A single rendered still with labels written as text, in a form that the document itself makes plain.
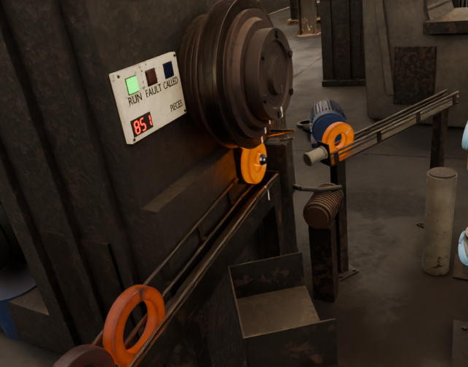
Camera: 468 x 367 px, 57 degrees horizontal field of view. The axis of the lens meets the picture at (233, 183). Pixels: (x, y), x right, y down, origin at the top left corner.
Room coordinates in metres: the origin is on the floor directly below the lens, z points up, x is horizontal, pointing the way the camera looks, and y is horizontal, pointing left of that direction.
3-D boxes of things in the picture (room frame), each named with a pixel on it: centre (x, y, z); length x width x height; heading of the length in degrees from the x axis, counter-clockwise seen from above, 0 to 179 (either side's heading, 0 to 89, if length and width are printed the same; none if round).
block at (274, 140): (1.62, -0.20, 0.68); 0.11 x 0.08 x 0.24; 59
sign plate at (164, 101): (1.17, 0.18, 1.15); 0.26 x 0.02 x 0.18; 149
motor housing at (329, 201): (1.62, -0.37, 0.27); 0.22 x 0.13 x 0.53; 149
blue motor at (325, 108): (3.55, -0.89, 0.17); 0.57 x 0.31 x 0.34; 169
